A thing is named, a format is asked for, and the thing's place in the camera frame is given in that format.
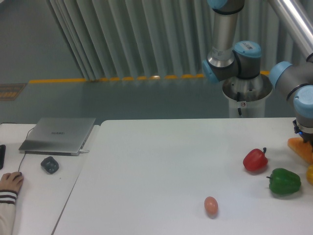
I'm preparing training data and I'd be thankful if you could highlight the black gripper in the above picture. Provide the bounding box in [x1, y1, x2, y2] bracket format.
[292, 119, 313, 146]

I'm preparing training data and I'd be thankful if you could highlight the orange triangular bread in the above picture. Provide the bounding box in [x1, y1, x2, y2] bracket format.
[287, 138, 313, 164]

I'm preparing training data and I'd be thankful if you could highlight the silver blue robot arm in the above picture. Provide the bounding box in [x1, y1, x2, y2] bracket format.
[202, 0, 313, 143]

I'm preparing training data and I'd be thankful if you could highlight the white striped sleeve forearm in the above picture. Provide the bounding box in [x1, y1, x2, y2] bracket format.
[0, 190, 18, 235]

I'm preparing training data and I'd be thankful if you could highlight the person's bare hand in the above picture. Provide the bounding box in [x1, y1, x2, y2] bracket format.
[0, 172, 24, 194]

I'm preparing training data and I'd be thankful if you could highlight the yellow bell pepper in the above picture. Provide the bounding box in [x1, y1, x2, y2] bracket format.
[306, 164, 313, 185]

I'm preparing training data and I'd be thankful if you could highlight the green bell pepper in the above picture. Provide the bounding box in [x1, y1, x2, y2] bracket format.
[267, 168, 301, 195]

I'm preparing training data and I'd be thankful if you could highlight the red bell pepper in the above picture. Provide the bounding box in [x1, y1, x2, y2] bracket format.
[243, 147, 268, 172]

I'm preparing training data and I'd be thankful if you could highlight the brown egg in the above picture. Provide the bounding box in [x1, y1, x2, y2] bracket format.
[204, 196, 219, 215]

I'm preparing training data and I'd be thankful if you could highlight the silver closed laptop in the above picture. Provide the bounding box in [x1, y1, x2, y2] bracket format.
[19, 117, 96, 156]

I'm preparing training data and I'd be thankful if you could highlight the dark grey earbuds case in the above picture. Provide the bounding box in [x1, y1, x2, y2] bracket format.
[41, 156, 59, 174]

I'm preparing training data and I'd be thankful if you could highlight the black phone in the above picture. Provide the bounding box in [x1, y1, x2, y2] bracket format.
[0, 144, 6, 169]

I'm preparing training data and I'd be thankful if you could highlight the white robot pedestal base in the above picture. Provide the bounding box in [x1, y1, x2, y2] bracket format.
[222, 74, 272, 118]

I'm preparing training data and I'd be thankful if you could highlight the black base cable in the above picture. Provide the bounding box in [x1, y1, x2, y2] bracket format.
[236, 92, 243, 118]

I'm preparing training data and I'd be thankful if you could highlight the grey mouse cable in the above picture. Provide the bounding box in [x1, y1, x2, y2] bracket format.
[18, 124, 37, 173]

